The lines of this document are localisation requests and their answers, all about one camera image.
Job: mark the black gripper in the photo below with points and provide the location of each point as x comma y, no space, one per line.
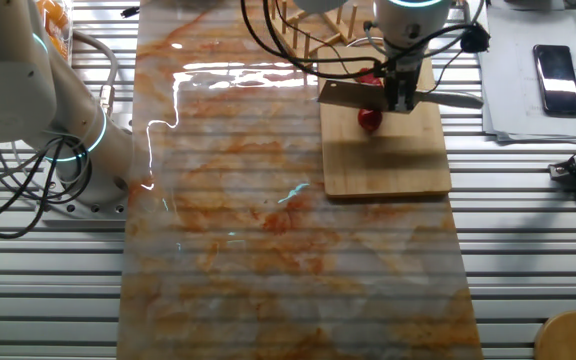
401,67

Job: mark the large red chili pepper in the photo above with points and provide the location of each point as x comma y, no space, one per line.
369,120

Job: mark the steel cleaver knife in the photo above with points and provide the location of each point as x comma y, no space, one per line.
348,97

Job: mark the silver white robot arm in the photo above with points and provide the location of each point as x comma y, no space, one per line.
8,75

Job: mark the wooden cutting board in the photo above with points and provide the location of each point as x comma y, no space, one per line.
388,170

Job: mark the wooden peg dish rack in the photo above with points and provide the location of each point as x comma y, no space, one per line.
307,45

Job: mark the white paper stack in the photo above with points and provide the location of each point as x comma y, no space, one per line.
510,85

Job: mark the black smartphone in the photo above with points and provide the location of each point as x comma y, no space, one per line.
558,80

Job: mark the orange marbled table mat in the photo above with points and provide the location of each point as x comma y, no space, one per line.
268,250

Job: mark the wooden mug tree stand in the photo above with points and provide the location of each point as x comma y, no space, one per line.
573,340

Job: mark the clear plastic orange package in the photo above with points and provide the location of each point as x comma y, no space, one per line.
55,20

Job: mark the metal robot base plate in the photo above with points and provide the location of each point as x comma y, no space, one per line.
83,212

